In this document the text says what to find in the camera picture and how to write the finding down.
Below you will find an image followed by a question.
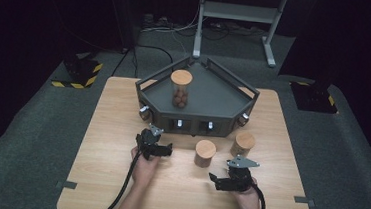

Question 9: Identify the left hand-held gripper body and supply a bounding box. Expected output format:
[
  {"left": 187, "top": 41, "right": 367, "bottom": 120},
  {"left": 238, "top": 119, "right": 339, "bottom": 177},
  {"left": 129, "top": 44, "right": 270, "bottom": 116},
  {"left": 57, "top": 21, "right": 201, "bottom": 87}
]
[{"left": 134, "top": 122, "right": 166, "bottom": 162}]

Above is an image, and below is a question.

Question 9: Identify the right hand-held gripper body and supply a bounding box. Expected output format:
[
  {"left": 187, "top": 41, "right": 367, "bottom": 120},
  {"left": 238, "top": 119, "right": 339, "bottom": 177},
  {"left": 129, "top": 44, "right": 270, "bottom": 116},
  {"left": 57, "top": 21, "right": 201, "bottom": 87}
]
[{"left": 224, "top": 154, "right": 262, "bottom": 194}]

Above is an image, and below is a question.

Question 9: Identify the person's right hand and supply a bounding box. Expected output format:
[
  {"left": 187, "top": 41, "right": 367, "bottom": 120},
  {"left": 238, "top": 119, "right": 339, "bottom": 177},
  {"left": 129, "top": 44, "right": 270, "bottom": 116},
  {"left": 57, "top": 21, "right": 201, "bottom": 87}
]
[{"left": 230, "top": 176, "right": 265, "bottom": 209}]

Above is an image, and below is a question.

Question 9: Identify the person's left hand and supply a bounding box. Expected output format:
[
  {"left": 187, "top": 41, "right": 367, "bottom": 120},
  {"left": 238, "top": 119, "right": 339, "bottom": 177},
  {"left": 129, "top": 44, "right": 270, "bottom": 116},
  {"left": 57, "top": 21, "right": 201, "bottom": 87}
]
[{"left": 128, "top": 145, "right": 162, "bottom": 190}]

